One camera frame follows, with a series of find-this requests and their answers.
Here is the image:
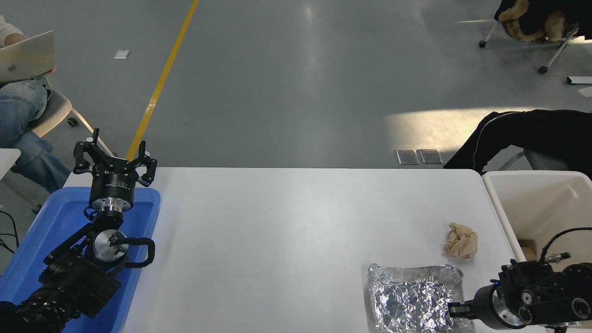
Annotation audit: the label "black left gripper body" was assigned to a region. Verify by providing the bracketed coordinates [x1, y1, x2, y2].
[89, 157, 140, 201]

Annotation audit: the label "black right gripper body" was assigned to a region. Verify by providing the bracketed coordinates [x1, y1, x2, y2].
[474, 284, 507, 330]

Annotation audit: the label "crinkled foil tray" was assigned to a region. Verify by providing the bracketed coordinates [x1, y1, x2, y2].
[368, 263, 477, 333]

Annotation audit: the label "crumpled tan paper ball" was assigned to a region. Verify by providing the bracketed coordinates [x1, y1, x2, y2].
[443, 222, 479, 259]

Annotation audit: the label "blue plastic tray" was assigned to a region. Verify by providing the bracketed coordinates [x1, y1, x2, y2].
[0, 186, 161, 333]

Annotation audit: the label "person holding laptop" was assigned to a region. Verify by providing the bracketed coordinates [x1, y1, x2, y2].
[0, 16, 72, 194]

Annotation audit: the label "small white side table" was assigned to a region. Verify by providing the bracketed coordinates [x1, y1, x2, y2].
[0, 148, 21, 181]

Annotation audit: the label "silver laptop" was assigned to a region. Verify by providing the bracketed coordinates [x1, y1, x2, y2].
[0, 31, 56, 84]

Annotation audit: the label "large pale bin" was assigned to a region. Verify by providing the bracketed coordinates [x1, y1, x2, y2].
[482, 170, 592, 333]

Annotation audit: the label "person beside bin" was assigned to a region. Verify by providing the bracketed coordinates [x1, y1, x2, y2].
[443, 109, 592, 181]

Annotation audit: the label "white office chair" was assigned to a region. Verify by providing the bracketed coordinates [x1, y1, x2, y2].
[479, 21, 581, 74]

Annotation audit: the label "fur-trimmed dark jacket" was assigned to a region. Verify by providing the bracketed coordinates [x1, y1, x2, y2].
[494, 0, 592, 43]

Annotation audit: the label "thin black cables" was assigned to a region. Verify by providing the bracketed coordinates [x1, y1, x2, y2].
[0, 210, 20, 254]

